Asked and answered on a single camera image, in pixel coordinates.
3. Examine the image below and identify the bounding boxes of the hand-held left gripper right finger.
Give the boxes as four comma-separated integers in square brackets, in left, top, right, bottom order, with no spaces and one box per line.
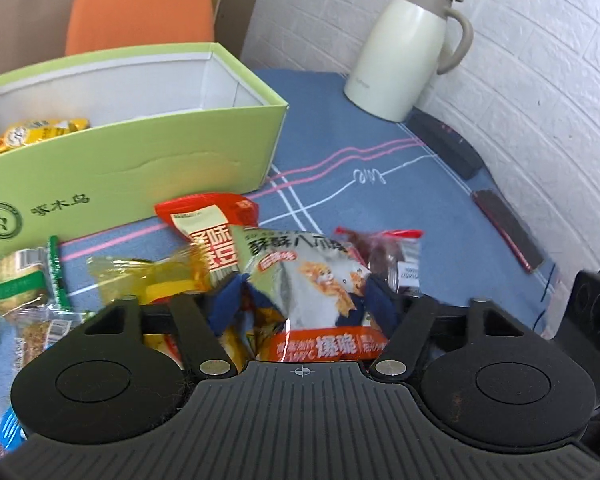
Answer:
[362,275,527,382]

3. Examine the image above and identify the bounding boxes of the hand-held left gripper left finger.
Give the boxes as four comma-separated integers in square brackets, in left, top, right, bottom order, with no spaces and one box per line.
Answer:
[82,275,252,379]

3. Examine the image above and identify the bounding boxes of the clear red-edged dates packet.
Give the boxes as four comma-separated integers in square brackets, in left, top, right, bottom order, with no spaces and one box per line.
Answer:
[334,227,425,296]

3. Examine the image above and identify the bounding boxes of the grey and orange snack packet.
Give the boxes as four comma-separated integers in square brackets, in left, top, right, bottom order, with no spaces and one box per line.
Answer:
[230,227,388,363]

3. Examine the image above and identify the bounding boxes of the clear yellow snack packet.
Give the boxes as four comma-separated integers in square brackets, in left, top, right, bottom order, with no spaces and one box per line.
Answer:
[87,247,251,371]

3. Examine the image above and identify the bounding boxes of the green cardboard box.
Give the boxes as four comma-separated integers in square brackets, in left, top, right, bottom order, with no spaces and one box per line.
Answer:
[0,42,289,268]

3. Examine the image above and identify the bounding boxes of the red bean snack packet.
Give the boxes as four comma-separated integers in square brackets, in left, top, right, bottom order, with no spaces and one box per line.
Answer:
[154,192,261,286]

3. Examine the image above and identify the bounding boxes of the blue checked tablecloth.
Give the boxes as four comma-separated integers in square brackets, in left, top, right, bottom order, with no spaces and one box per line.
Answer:
[0,70,561,461]

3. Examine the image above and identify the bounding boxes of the phone with red case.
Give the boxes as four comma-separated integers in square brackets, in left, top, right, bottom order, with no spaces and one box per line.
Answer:
[471,189,547,274]

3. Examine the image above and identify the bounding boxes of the black rectangular device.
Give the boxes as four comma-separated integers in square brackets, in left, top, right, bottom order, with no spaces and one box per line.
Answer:
[407,109,483,181]

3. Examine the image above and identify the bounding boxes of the clear sesame cookie packet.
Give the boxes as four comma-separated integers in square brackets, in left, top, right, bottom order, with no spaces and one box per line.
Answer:
[0,305,96,376]

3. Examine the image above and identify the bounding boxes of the green-edged cookie packet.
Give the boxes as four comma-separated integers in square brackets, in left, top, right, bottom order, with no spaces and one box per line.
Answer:
[0,235,73,321]

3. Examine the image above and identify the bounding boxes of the white thermos jug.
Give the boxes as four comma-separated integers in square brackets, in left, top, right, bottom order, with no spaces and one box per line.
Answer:
[343,0,475,123]

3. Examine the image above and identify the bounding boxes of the blue snack packet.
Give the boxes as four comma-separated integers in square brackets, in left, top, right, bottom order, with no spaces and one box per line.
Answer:
[0,405,31,458]

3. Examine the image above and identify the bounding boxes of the yellow printed snack packet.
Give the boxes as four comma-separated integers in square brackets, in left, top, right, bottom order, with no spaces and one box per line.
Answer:
[0,117,91,158]

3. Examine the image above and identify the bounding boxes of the orange chair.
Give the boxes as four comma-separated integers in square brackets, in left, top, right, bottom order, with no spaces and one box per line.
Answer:
[65,0,216,57]

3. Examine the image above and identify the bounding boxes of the brown cardboard box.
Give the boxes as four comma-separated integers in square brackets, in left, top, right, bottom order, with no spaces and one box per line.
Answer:
[0,0,92,81]

